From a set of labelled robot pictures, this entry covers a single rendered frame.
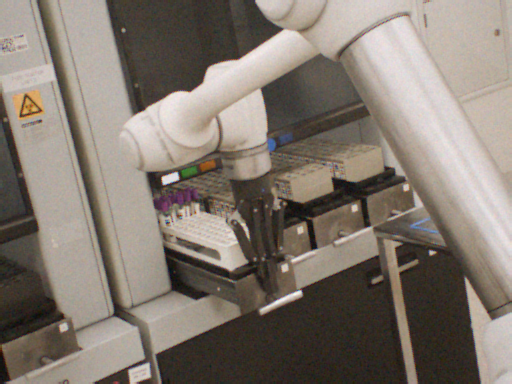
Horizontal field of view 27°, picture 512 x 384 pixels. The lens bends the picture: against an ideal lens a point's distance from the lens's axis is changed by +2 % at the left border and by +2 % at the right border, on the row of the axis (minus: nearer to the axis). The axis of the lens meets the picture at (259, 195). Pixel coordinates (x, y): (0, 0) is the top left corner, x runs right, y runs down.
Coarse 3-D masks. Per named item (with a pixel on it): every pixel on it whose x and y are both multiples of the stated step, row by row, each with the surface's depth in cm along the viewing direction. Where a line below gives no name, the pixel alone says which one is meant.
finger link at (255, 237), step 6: (252, 210) 190; (252, 216) 191; (258, 216) 191; (246, 222) 194; (258, 222) 192; (252, 228) 192; (258, 228) 192; (252, 234) 193; (258, 234) 193; (252, 240) 194; (258, 240) 193; (252, 246) 194; (258, 246) 193; (258, 252) 193; (264, 258) 194
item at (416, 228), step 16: (384, 224) 206; (400, 224) 204; (416, 224) 202; (432, 224) 201; (384, 240) 205; (400, 240) 200; (416, 240) 195; (432, 240) 193; (384, 256) 206; (384, 272) 208; (384, 288) 209; (400, 288) 209; (400, 304) 209; (400, 320) 210; (400, 336) 210; (400, 352) 212; (400, 368) 214
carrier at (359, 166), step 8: (360, 152) 239; (368, 152) 238; (376, 152) 239; (344, 160) 235; (352, 160) 236; (360, 160) 237; (368, 160) 238; (376, 160) 240; (344, 168) 235; (352, 168) 236; (360, 168) 238; (368, 168) 239; (376, 168) 240; (344, 176) 236; (352, 176) 237; (360, 176) 238; (368, 176) 239
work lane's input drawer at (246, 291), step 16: (176, 256) 215; (192, 256) 210; (176, 272) 215; (192, 272) 208; (208, 272) 203; (224, 272) 199; (240, 272) 196; (256, 272) 197; (288, 272) 201; (208, 288) 204; (224, 288) 199; (240, 288) 195; (256, 288) 197; (288, 288) 202; (240, 304) 196; (256, 304) 198; (272, 304) 195
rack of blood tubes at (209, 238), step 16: (160, 224) 219; (176, 224) 217; (192, 224) 214; (208, 224) 212; (224, 224) 210; (240, 224) 209; (192, 240) 207; (208, 240) 202; (224, 240) 201; (208, 256) 204; (224, 256) 198; (240, 256) 198
